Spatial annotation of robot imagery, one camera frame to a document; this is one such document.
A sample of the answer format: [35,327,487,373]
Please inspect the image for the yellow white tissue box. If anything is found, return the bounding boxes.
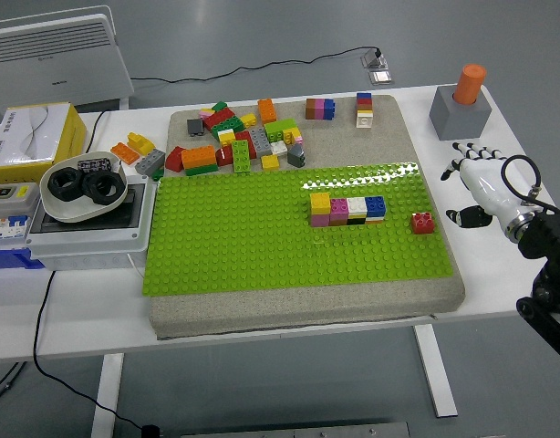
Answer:
[0,102,88,186]

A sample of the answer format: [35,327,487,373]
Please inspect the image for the dark green toy brick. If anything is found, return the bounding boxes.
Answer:
[211,117,245,141]

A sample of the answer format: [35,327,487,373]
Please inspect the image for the yellow sloped toy brick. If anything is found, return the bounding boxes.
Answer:
[127,131,157,155]

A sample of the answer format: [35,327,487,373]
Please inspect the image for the green studded baseplate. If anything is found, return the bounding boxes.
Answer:
[140,162,459,298]

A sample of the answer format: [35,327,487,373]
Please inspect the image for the metal floor socket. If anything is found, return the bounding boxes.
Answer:
[360,52,389,69]

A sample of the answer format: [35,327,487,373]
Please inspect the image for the blue plastic box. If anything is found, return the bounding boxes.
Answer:
[0,247,47,271]

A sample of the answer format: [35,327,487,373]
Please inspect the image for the thin black cable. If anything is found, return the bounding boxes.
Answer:
[85,109,111,154]

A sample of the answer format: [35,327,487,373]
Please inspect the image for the white electric panel heater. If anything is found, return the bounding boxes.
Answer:
[0,5,135,113]

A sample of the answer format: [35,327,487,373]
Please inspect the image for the orange cylinder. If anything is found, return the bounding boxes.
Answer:
[452,63,487,106]

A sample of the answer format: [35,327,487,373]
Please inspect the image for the dark grey sloped brick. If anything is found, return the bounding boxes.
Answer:
[286,143,307,168]

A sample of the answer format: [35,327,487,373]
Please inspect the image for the large red toy brick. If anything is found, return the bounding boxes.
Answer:
[202,109,235,131]

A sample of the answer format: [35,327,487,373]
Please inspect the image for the white table leg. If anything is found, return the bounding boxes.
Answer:
[411,324,459,419]
[90,353,125,438]

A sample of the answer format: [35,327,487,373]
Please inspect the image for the red square toy brick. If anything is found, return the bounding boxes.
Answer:
[410,212,435,236]

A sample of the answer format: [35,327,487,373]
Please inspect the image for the orange long toy brick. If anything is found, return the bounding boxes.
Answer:
[256,98,278,124]

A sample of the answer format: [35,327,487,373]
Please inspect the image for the lime green long brick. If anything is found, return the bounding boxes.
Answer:
[231,140,254,174]

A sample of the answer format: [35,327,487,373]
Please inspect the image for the yellow square toy brick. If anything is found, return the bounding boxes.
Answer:
[309,193,332,215]

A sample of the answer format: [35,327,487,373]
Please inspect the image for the grey white distribution box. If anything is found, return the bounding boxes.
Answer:
[24,175,159,270]

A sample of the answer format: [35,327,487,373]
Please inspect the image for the white bowl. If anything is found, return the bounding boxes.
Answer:
[39,152,130,224]

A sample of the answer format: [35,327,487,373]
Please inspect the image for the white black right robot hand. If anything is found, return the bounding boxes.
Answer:
[440,141,544,232]

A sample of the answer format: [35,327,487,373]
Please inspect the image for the grey long toy brick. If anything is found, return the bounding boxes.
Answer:
[248,127,273,160]

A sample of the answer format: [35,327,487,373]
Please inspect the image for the orange wide toy brick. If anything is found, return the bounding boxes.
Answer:
[181,145,218,171]

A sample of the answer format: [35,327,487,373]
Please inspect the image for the black floor cable with plug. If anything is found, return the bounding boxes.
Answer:
[129,45,384,86]

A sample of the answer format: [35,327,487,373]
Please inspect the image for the grey cable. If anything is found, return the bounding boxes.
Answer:
[0,361,28,407]

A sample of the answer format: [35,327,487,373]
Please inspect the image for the red sloped toy brick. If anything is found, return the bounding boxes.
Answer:
[164,145,186,173]

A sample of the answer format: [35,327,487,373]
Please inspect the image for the white circuit breaker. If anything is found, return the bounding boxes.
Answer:
[0,212,33,251]

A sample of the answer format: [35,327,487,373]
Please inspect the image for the black power cable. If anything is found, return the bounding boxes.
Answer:
[32,268,147,433]

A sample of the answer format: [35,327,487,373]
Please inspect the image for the green flat toy brick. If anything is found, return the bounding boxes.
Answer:
[184,162,220,177]

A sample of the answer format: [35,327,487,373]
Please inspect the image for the small black component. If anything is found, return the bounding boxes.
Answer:
[77,157,112,173]

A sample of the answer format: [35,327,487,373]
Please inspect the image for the grey block holder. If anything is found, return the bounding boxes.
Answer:
[428,84,493,141]

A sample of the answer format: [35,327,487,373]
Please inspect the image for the grey switch box red button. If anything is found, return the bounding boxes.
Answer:
[0,181,40,218]

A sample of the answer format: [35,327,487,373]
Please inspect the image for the grey-brown mat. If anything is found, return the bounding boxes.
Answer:
[148,94,467,341]

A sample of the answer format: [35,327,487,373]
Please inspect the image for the orange flat toy brick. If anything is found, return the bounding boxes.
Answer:
[109,141,140,165]

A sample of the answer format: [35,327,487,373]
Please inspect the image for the lime green toy brick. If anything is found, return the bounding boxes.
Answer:
[264,118,299,142]

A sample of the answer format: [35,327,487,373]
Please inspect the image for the red long toy brick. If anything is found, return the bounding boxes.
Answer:
[233,130,258,160]

